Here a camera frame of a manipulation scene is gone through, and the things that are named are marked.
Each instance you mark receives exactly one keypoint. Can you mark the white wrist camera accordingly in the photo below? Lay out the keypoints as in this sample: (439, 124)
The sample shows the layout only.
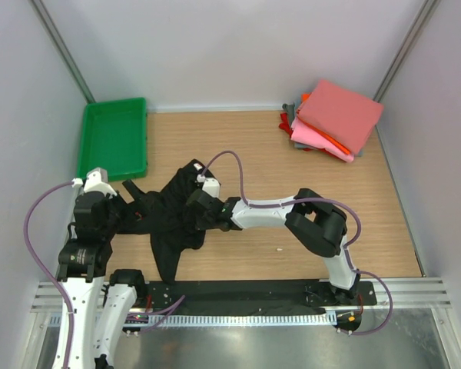
(96, 181)
(209, 185)

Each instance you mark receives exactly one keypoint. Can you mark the aluminium frame rail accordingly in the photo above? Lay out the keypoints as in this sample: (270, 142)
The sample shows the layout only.
(406, 293)

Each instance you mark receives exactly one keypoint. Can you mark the white slotted cable duct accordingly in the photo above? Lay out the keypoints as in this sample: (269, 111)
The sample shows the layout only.
(180, 321)

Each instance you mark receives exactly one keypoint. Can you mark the folded light pink t shirt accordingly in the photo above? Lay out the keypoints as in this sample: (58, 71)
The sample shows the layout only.
(305, 135)

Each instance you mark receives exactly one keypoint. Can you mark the folded salmon pink t shirt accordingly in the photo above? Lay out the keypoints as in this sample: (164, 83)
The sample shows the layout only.
(345, 115)

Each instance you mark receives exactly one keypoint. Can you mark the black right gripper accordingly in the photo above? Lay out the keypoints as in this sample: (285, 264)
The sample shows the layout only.
(201, 225)

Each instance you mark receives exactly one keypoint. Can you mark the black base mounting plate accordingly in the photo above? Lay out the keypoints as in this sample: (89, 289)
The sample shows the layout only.
(212, 295)

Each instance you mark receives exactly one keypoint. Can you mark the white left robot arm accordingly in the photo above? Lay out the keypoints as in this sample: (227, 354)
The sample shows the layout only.
(91, 328)

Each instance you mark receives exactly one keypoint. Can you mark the black t shirt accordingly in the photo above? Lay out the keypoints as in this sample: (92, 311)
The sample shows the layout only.
(169, 221)

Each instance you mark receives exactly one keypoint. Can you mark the folded grey t shirt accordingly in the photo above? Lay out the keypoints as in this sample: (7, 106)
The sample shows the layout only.
(292, 108)

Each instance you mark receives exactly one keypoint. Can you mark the right aluminium corner post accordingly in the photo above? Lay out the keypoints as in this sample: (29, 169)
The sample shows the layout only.
(416, 29)

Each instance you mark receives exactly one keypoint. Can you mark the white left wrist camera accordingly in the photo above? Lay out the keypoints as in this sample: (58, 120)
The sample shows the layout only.
(96, 181)

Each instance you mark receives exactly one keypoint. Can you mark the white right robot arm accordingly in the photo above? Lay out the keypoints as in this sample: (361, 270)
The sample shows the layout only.
(318, 224)

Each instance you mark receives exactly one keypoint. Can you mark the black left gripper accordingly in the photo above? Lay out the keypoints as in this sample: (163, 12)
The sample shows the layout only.
(137, 194)

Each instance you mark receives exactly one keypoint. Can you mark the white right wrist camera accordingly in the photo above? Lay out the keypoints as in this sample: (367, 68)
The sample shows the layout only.
(209, 185)

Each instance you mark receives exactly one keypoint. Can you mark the folded orange t shirt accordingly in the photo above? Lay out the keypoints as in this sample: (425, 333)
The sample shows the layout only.
(338, 145)

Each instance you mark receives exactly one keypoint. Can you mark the aluminium corner post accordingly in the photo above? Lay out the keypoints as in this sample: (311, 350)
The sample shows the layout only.
(416, 29)
(51, 29)

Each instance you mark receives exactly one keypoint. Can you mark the left aluminium corner post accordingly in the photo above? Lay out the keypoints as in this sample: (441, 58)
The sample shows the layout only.
(51, 29)

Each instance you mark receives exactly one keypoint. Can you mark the folded red t shirt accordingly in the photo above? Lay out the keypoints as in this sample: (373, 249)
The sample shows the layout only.
(284, 124)

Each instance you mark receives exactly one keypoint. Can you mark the green plastic bin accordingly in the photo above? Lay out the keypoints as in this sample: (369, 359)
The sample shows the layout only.
(114, 137)

